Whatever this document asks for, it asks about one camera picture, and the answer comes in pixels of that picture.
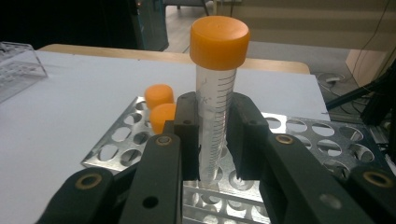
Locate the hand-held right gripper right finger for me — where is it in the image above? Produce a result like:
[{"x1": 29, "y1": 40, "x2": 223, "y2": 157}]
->
[{"x1": 225, "y1": 91, "x2": 272, "y2": 182}]

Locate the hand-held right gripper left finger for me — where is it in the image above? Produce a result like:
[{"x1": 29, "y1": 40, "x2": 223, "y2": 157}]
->
[{"x1": 164, "y1": 91, "x2": 201, "y2": 182}]

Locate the orange-capped plastic tube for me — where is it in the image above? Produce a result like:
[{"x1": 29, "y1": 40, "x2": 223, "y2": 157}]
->
[
  {"x1": 189, "y1": 15, "x2": 251, "y2": 185},
  {"x1": 144, "y1": 83, "x2": 175, "y2": 111},
  {"x1": 148, "y1": 103, "x2": 177, "y2": 135}
]

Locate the metal tube rack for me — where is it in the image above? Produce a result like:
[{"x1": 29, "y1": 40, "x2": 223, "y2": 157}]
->
[{"x1": 80, "y1": 95, "x2": 390, "y2": 224}]

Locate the clear acrylic tube rack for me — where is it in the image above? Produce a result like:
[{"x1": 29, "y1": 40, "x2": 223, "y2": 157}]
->
[{"x1": 0, "y1": 41, "x2": 49, "y2": 104}]

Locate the dark cabinet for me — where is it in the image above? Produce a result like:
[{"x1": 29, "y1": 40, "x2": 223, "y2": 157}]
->
[{"x1": 130, "y1": 0, "x2": 170, "y2": 52}]

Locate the black metal stand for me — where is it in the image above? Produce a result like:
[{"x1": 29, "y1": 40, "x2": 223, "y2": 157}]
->
[{"x1": 325, "y1": 60, "x2": 396, "y2": 126}]

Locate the white cable coil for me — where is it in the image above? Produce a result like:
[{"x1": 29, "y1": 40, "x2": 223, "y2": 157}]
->
[{"x1": 317, "y1": 72, "x2": 347, "y2": 92}]

